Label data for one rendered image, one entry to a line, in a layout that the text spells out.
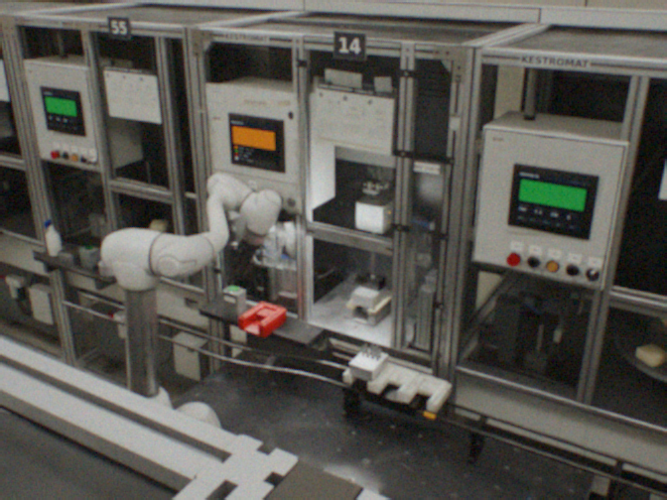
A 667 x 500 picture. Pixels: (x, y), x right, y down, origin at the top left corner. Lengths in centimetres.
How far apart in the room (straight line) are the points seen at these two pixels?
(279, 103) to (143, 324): 92
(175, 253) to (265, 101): 78
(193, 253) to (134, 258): 18
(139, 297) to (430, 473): 112
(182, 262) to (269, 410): 89
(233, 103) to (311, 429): 124
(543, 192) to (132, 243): 124
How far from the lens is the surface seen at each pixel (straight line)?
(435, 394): 248
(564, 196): 217
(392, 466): 248
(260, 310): 283
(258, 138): 261
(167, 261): 205
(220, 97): 271
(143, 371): 231
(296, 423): 266
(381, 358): 256
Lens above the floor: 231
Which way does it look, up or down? 24 degrees down
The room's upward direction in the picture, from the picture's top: straight up
